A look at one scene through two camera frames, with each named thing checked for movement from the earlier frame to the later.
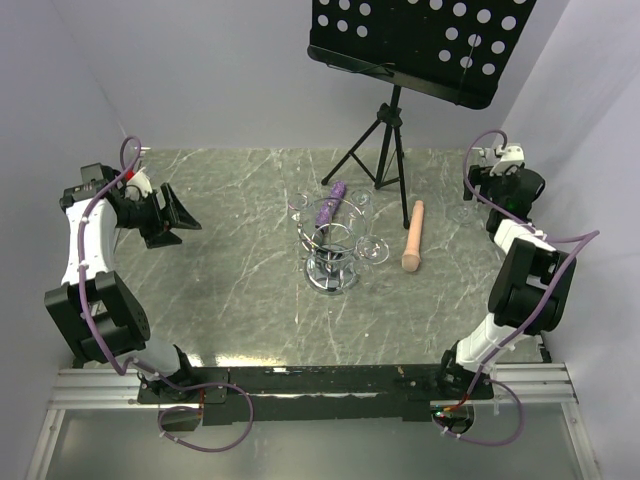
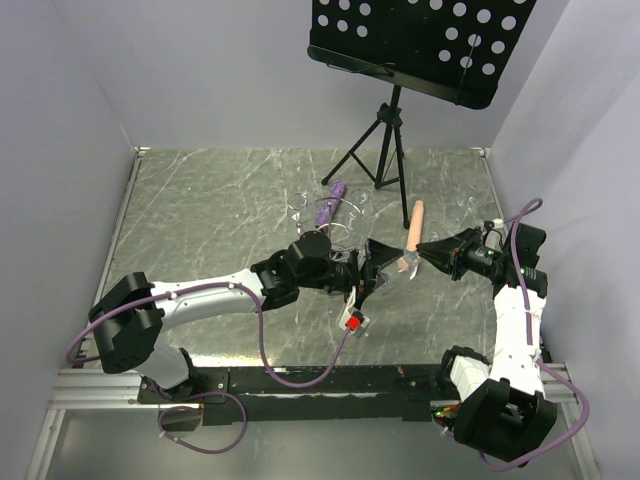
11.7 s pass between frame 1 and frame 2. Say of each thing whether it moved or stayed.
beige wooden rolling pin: stayed
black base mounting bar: stayed
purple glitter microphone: stayed
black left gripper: moved
